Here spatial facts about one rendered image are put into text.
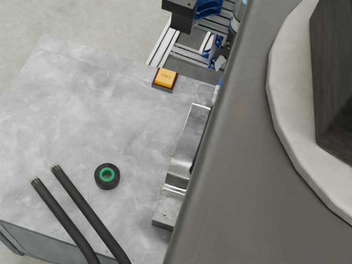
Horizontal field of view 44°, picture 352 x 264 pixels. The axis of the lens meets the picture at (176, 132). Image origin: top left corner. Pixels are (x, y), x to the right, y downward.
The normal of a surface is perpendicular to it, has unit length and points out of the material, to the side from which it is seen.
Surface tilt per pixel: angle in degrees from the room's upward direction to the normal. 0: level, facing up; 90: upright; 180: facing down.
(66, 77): 0
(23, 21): 0
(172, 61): 0
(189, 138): 18
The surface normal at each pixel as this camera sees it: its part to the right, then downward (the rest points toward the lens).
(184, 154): 0.20, -0.75
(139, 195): 0.09, -0.47
